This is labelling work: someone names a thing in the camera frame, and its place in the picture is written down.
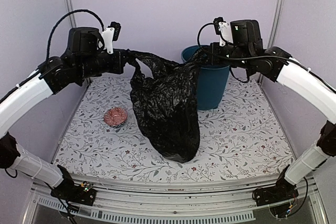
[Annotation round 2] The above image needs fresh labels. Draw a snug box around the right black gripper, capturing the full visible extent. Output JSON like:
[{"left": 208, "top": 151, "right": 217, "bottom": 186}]
[{"left": 206, "top": 41, "right": 252, "bottom": 70}]

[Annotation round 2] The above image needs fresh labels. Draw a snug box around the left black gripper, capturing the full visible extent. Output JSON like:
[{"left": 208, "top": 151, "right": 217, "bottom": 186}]
[{"left": 78, "top": 47, "right": 130, "bottom": 79}]

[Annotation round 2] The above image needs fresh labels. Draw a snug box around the black plastic trash bag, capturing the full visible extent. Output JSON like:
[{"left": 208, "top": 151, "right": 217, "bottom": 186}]
[{"left": 126, "top": 49, "right": 206, "bottom": 163}]

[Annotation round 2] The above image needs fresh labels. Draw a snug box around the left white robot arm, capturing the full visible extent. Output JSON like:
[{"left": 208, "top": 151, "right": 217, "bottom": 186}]
[{"left": 1, "top": 22, "right": 126, "bottom": 200}]

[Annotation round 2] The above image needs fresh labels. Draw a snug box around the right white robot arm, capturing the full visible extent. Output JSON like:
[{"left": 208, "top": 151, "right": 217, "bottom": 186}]
[{"left": 211, "top": 17, "right": 335, "bottom": 201}]

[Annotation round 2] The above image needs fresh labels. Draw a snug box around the teal plastic trash bin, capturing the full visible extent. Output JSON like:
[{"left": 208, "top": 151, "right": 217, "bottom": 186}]
[{"left": 197, "top": 55, "right": 230, "bottom": 111}]

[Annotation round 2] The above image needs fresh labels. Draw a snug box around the red patterned small bowl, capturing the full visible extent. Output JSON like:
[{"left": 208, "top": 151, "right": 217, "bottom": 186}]
[{"left": 103, "top": 107, "right": 128, "bottom": 127}]

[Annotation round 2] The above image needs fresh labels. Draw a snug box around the floral patterned table mat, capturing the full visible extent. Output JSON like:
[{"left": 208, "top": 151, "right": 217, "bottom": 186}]
[{"left": 54, "top": 76, "right": 294, "bottom": 183}]

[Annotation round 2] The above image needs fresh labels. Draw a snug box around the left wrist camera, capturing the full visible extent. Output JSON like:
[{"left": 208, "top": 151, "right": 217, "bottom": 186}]
[{"left": 101, "top": 22, "right": 121, "bottom": 55}]

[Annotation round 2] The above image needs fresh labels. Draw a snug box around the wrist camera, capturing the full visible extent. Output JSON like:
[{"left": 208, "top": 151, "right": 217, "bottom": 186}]
[
  {"left": 101, "top": 22, "right": 121, "bottom": 55},
  {"left": 213, "top": 17, "right": 233, "bottom": 46}
]

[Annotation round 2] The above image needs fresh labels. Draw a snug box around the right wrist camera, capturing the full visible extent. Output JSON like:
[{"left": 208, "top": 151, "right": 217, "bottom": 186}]
[{"left": 213, "top": 17, "right": 233, "bottom": 46}]

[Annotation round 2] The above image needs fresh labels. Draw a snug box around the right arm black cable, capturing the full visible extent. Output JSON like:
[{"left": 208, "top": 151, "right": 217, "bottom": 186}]
[{"left": 196, "top": 22, "right": 295, "bottom": 83}]

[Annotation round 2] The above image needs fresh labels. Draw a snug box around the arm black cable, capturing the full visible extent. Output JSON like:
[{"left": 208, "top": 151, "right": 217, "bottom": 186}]
[
  {"left": 196, "top": 22, "right": 295, "bottom": 83},
  {"left": 46, "top": 9, "right": 106, "bottom": 62}
]

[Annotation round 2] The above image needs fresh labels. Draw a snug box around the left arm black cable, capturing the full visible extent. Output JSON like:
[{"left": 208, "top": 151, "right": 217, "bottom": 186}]
[{"left": 46, "top": 9, "right": 106, "bottom": 62}]

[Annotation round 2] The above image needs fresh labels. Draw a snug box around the right aluminium frame post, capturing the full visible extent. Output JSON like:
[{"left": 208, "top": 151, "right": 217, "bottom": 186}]
[{"left": 267, "top": 0, "right": 285, "bottom": 48}]

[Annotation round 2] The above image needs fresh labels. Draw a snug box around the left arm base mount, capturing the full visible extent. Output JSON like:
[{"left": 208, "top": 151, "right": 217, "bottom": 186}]
[{"left": 50, "top": 165, "right": 97, "bottom": 206}]

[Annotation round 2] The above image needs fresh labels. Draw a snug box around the front aluminium rail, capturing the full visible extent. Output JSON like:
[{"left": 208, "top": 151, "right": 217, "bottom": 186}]
[{"left": 22, "top": 174, "right": 329, "bottom": 224}]

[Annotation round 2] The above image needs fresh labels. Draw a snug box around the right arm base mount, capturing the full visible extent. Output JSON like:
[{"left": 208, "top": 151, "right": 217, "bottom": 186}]
[{"left": 252, "top": 174, "right": 299, "bottom": 206}]

